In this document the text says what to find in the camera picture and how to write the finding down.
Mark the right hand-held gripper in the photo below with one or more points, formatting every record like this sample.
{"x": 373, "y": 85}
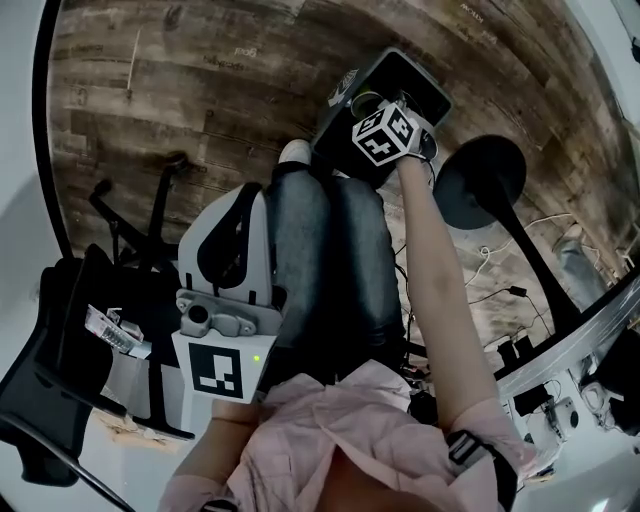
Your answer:
{"x": 382, "y": 135}

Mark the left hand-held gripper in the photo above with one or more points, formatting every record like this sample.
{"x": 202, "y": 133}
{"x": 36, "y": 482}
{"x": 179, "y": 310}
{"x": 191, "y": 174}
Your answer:
{"x": 215, "y": 370}

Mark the black waste bin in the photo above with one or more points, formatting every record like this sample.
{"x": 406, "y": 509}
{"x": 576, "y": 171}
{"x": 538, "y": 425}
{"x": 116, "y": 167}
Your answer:
{"x": 340, "y": 145}

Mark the person's right forearm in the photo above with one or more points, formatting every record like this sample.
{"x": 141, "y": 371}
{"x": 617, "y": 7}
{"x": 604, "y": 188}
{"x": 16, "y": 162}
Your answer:
{"x": 440, "y": 280}

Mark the person's left forearm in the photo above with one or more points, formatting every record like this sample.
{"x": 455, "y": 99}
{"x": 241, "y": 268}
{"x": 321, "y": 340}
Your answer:
{"x": 225, "y": 425}

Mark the person's dark jeans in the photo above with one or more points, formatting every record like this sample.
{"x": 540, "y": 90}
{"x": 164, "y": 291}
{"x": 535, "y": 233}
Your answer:
{"x": 310, "y": 250}

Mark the person's left white shoe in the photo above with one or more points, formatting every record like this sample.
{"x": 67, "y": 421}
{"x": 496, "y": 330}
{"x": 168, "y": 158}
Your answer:
{"x": 295, "y": 150}

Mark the small white box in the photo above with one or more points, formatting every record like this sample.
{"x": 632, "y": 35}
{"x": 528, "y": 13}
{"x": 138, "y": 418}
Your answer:
{"x": 136, "y": 346}

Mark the black marble round table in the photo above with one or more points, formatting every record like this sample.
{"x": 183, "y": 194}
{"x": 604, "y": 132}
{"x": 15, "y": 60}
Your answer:
{"x": 480, "y": 180}

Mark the plastic bottle red label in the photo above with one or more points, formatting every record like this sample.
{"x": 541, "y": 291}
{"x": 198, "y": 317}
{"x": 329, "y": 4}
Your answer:
{"x": 107, "y": 330}

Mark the black mesh office chair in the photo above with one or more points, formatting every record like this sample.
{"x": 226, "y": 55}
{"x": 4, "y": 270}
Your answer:
{"x": 60, "y": 320}

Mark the person's pink shirt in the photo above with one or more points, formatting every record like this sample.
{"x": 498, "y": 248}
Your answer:
{"x": 325, "y": 425}

